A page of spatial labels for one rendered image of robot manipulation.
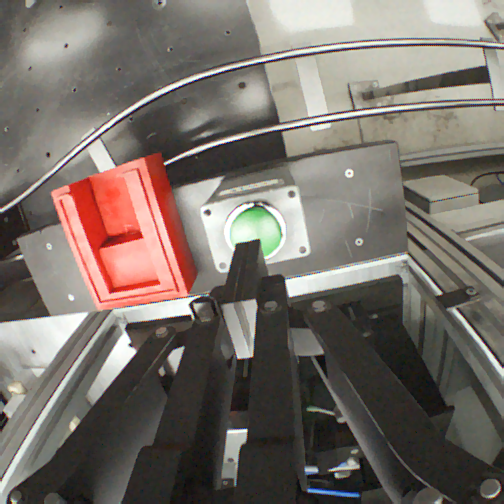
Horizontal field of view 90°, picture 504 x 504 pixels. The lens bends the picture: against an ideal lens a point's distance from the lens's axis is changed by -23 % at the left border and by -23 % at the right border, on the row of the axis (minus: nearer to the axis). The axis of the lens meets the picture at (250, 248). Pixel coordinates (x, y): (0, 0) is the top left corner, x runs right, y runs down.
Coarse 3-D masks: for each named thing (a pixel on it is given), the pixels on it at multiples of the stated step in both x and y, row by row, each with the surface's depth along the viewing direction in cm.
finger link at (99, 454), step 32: (160, 352) 11; (128, 384) 10; (160, 384) 11; (96, 416) 8; (128, 416) 9; (160, 416) 10; (64, 448) 7; (96, 448) 7; (128, 448) 9; (32, 480) 6; (64, 480) 6; (96, 480) 7; (128, 480) 8
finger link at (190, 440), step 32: (192, 352) 11; (192, 384) 9; (224, 384) 11; (192, 416) 8; (224, 416) 10; (160, 448) 7; (192, 448) 7; (224, 448) 9; (160, 480) 6; (192, 480) 6
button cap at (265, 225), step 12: (240, 216) 24; (252, 216) 24; (264, 216) 24; (240, 228) 24; (252, 228) 24; (264, 228) 24; (276, 228) 24; (240, 240) 25; (264, 240) 25; (276, 240) 25; (264, 252) 25
